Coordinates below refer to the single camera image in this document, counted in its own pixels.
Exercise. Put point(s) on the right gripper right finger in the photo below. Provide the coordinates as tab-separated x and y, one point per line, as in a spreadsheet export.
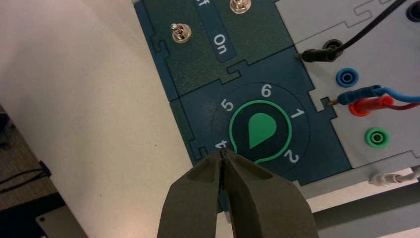
265	203

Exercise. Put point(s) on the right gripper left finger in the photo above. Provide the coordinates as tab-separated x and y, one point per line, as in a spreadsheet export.
193	203

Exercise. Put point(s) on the green and teal rotary knob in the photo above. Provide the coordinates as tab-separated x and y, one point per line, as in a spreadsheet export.
261	131

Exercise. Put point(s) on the green banana socket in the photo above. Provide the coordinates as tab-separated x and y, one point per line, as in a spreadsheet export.
377	137

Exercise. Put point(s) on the grey metal plate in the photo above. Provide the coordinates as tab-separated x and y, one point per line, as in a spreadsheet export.
60	223

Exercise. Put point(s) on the teal and grey control box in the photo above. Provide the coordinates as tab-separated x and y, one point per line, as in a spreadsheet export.
197	65

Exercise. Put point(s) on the black banana socket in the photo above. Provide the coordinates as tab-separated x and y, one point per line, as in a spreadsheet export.
333	43

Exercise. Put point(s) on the dark blue banana socket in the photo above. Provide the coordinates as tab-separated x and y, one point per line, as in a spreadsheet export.
414	11

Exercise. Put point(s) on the metal toggle switch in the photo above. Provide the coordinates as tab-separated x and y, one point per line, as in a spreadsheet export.
181	33
240	5

